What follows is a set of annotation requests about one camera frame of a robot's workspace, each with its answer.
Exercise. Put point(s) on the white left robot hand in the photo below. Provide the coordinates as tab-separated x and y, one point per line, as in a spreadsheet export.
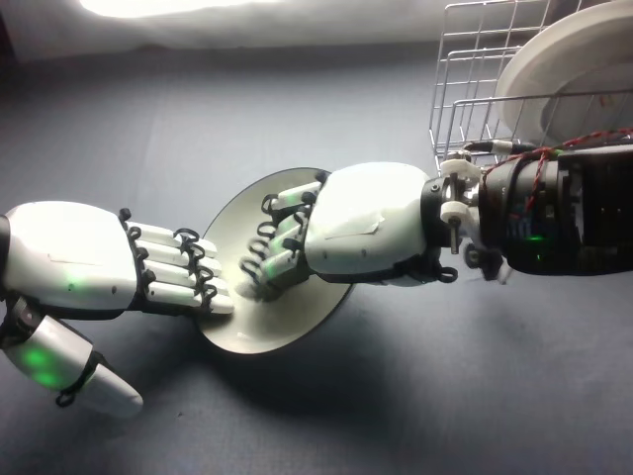
64	252

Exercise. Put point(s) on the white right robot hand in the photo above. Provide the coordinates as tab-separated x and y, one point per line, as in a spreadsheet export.
366	218

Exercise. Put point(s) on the white round plate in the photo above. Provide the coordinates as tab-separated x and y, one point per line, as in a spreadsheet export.
277	326
569	64

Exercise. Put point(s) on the grey table cloth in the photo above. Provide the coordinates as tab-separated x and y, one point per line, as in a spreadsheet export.
148	123

